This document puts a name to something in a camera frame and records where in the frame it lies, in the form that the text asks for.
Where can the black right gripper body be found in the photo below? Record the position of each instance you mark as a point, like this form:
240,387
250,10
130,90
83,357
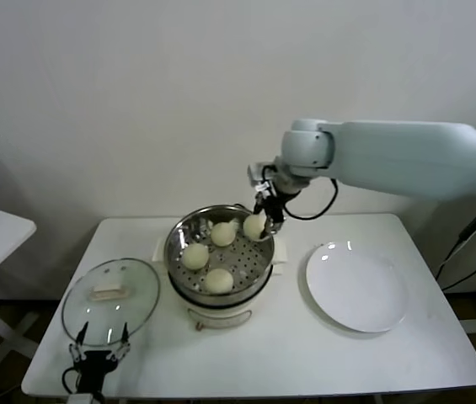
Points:
272,204

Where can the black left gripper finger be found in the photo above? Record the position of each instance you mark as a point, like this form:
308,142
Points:
124,336
81,336

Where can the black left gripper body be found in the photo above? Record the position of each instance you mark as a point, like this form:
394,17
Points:
95,368

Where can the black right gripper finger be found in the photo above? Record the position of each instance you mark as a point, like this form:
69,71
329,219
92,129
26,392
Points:
258,208
275,225

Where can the white steamed baozi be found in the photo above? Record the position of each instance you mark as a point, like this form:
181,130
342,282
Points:
195,256
219,280
222,234
252,226

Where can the round glass pot lid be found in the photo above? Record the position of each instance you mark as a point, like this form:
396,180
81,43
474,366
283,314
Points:
136,290

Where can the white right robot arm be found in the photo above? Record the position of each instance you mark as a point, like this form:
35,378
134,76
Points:
389,155

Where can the perforated steel steamer basket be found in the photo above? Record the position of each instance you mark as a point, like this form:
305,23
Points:
246,256

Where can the cream electric cooking pot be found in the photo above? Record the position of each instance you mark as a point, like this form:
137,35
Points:
216,317

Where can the round white plate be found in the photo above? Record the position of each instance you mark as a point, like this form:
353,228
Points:
355,286

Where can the small white side table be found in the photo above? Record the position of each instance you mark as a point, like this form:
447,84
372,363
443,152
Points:
8,235

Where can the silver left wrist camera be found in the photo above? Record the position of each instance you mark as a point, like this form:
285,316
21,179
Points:
81,399

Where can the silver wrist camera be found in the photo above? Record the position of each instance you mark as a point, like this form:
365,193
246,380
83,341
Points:
254,173
81,399

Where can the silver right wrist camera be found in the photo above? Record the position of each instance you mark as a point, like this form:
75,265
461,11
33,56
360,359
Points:
254,173

